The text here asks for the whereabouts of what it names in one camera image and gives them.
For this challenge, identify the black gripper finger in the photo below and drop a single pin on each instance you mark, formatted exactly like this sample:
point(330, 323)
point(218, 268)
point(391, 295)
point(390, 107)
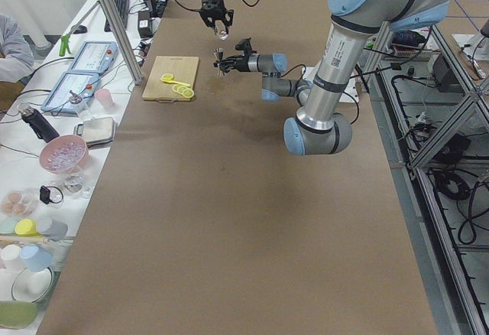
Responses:
point(222, 69)
point(206, 18)
point(228, 20)
point(222, 62)

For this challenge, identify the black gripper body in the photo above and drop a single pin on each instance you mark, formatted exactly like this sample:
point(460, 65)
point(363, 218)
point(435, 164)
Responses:
point(241, 62)
point(210, 6)

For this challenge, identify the clear glass measuring cup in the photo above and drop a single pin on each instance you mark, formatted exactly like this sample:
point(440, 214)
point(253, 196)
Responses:
point(221, 31)

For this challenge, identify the pink plastic cup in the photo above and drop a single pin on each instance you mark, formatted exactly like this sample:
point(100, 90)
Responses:
point(104, 97)

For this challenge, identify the grey cup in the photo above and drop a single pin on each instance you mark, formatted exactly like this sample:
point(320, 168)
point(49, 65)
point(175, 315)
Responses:
point(51, 228)

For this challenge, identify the yellow cup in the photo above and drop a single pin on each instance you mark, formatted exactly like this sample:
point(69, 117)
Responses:
point(26, 227)

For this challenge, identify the mint green cup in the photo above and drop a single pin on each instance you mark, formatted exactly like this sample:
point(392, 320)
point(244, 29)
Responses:
point(7, 227)

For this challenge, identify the light blue cup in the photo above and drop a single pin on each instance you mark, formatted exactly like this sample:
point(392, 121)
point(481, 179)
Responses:
point(36, 258)

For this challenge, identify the white cup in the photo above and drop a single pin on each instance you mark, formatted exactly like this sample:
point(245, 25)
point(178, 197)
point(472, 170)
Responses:
point(10, 256)

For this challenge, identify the wooden cutting board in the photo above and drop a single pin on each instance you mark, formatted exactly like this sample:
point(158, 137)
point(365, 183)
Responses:
point(184, 70)

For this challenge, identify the lemon slice outer end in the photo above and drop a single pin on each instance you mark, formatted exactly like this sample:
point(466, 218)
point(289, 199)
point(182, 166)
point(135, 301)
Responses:
point(188, 93)

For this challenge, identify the lemon slice inner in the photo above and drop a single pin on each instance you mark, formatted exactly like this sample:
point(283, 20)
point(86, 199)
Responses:
point(177, 88)

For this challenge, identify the lemon slice on knife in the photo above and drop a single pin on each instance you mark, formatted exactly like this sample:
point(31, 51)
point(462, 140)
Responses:
point(167, 78)

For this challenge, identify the black keyboard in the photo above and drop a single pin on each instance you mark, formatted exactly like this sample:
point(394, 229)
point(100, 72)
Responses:
point(119, 8)

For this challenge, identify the upper teach pendant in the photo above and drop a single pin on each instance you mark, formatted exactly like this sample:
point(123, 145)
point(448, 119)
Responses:
point(94, 57)

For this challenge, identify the teach pendant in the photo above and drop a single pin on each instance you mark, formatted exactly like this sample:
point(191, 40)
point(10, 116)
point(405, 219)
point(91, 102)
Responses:
point(82, 84)
point(94, 57)

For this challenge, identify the black computer mouse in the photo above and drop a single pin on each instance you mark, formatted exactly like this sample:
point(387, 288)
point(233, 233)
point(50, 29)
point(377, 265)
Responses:
point(81, 29)

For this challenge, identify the lower teach pendant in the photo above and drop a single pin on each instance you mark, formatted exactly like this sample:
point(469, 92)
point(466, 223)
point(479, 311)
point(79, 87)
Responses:
point(82, 84)

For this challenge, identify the steel tray container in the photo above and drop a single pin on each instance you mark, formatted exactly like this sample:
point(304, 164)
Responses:
point(96, 132)

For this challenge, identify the green clamp tool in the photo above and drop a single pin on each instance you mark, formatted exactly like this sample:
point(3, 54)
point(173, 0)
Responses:
point(64, 45)

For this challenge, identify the pink bowl with ice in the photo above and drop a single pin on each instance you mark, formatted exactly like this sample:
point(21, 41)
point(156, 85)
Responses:
point(63, 153)

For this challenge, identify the clear wine glass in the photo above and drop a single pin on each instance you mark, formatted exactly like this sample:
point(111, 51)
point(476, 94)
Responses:
point(73, 181)

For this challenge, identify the black bottle steel cap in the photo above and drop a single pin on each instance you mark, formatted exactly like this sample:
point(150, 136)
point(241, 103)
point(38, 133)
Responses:
point(38, 123)

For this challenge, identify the person in white clothes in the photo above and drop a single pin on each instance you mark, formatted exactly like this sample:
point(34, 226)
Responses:
point(17, 59)

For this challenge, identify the egg tray with eggs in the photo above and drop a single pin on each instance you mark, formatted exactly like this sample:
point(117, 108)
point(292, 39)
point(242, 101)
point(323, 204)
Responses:
point(18, 203)

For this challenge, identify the white plate dark rim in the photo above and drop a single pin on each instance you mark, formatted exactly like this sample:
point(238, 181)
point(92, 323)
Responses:
point(32, 286)

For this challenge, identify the green plate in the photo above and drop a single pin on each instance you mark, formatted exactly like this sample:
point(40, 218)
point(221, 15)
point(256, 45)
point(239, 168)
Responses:
point(17, 314)

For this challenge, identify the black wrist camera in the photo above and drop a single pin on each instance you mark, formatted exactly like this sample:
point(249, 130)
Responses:
point(245, 47)

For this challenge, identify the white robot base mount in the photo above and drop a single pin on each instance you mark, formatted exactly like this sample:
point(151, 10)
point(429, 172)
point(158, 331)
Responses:
point(350, 94)

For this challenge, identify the aluminium frame post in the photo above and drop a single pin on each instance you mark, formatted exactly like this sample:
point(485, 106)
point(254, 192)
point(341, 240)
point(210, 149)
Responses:
point(124, 44)

